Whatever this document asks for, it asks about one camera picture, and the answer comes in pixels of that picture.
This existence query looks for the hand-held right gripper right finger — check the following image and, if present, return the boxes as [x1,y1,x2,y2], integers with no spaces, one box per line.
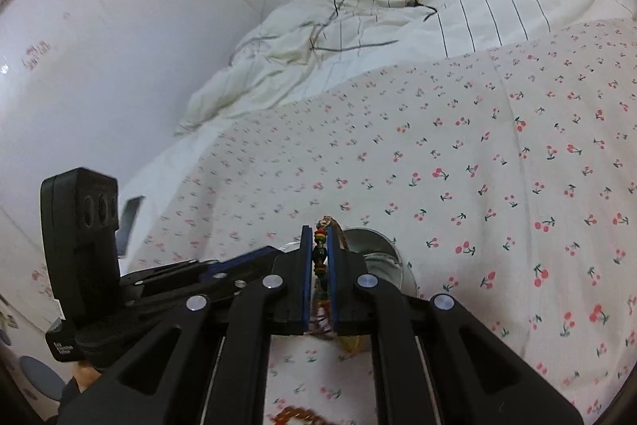
[327,228,583,425]

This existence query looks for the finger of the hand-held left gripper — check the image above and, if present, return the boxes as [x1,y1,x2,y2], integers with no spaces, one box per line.
[129,280,248,331]
[119,247,282,296]

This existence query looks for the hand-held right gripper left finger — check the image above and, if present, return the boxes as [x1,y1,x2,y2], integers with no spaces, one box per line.
[55,226,314,425]

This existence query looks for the multicolour beaded cord bracelet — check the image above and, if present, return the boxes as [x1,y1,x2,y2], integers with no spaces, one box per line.
[309,215,371,353]

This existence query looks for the round metal bowl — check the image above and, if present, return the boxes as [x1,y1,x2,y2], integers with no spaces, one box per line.
[279,227,419,301]

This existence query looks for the amber bead bracelet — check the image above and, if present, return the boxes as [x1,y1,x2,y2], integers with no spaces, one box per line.
[269,406,329,425]

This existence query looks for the person's left forearm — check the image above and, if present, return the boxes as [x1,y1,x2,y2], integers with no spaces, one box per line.
[57,362,107,425]

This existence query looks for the grey rectangular object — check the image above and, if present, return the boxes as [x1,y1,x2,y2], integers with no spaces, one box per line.
[117,196,145,257]

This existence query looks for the cherry print bedsheet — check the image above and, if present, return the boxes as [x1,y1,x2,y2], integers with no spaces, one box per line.
[119,19,637,425]

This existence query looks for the white striped duvet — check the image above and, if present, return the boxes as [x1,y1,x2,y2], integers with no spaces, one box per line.
[174,0,637,137]

